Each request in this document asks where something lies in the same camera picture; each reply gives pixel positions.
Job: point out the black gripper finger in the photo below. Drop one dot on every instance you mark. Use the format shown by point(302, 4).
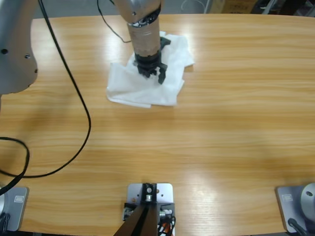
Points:
point(145, 74)
point(163, 75)

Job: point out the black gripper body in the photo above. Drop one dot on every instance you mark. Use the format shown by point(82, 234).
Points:
point(148, 62)

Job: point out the white T-shirt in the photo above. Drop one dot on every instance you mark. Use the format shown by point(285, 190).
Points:
point(147, 91)

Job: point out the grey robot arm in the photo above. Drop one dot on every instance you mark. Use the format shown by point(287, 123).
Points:
point(142, 27)

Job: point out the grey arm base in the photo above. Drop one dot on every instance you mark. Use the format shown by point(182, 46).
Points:
point(14, 209)
point(288, 204)

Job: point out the light brown cardboard box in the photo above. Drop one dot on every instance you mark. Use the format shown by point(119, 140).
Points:
point(216, 6)

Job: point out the dark brown cardboard box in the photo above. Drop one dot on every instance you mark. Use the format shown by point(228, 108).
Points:
point(237, 5)

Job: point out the grey metal stand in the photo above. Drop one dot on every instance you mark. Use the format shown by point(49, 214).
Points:
point(268, 6)

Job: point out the dark grey chair base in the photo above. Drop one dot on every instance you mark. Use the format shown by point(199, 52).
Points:
point(306, 8)

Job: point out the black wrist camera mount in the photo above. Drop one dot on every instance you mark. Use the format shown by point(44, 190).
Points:
point(165, 43)

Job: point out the white mount block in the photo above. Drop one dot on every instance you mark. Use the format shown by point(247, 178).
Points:
point(165, 194)

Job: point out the dark post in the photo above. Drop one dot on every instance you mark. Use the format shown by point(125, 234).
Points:
point(144, 221)

